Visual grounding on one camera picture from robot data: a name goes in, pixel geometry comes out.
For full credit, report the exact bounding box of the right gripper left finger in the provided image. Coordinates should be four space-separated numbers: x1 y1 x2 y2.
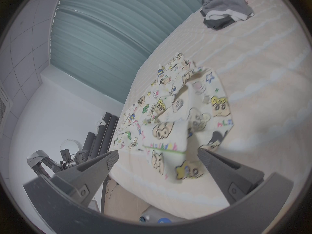
50 150 120 207

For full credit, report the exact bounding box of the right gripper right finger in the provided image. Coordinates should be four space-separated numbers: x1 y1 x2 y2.
197 148 265 207

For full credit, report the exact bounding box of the white printed pyjama top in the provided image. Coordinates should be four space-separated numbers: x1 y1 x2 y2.
113 52 235 183

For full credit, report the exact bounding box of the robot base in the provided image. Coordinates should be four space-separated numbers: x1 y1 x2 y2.
139 207 187 225

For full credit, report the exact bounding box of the bed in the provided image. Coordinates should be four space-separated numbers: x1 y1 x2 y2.
101 0 312 221

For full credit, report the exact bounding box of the pile of clothes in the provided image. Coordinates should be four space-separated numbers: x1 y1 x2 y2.
200 0 255 31

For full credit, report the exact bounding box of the white ceiling air vent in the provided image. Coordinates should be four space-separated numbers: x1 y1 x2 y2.
0 87 13 131

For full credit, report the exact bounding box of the blue-green curtain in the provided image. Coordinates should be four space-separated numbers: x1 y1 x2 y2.
49 6 156 104
57 0 208 58

